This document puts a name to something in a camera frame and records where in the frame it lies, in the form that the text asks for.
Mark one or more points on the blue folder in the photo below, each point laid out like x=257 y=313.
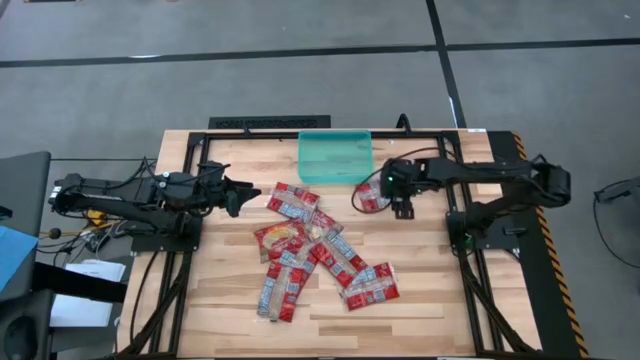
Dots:
x=12 y=252

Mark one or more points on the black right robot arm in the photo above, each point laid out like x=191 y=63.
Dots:
x=480 y=170

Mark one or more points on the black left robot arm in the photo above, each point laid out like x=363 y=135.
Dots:
x=115 y=192

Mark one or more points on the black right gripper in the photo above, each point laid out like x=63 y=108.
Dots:
x=402 y=177

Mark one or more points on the dark grey floor stand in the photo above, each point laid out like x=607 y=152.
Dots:
x=620 y=191

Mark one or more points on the black aluminium table frame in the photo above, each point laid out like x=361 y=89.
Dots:
x=452 y=150

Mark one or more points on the yellow hand tool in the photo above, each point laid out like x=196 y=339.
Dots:
x=96 y=218

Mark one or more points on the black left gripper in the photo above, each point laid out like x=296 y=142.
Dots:
x=215 y=192

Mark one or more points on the teal plastic basket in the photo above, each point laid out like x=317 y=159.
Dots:
x=336 y=156

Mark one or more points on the red microwave popcorn bag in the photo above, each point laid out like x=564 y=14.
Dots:
x=372 y=287
x=341 y=261
x=292 y=201
x=282 y=292
x=326 y=226
x=275 y=239
x=369 y=199

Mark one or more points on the white paper stack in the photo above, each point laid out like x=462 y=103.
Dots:
x=80 y=310

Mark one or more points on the small white label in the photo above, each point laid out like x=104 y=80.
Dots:
x=476 y=130

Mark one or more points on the yellow black hazard tape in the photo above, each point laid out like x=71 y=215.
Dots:
x=555 y=270

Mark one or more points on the black flat bar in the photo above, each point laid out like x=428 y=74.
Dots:
x=75 y=282

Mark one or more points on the black floor grate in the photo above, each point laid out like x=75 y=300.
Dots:
x=270 y=122

